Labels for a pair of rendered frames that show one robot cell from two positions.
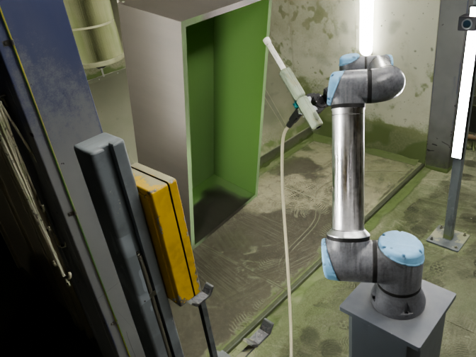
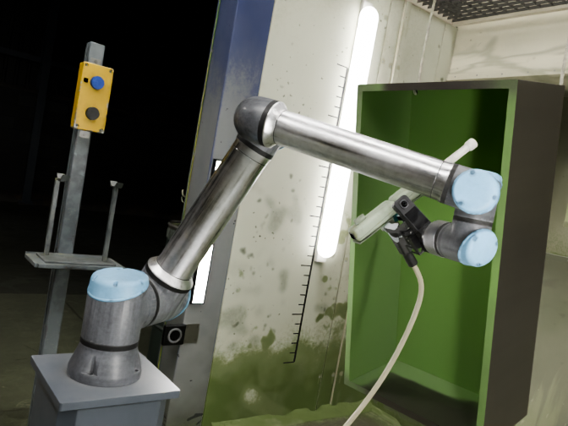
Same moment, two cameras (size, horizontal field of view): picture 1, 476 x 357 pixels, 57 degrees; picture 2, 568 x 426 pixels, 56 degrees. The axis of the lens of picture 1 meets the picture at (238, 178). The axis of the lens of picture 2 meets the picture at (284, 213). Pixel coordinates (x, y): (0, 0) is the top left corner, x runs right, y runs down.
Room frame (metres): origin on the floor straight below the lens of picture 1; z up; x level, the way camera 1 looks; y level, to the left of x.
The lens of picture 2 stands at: (1.66, -1.88, 1.22)
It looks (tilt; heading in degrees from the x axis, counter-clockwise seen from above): 3 degrees down; 94
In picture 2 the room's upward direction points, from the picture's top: 10 degrees clockwise
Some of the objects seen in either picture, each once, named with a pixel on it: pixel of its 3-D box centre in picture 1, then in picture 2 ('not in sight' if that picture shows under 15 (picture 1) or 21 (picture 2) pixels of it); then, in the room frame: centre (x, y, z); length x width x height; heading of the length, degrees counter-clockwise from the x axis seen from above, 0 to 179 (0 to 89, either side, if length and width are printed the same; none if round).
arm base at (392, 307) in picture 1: (398, 290); (107, 354); (1.15, -0.52, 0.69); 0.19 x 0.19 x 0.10
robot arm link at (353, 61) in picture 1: (351, 67); (477, 197); (2.00, -0.60, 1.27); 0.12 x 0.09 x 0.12; 73
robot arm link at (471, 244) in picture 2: not in sight; (466, 243); (2.00, -0.58, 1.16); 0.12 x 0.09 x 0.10; 118
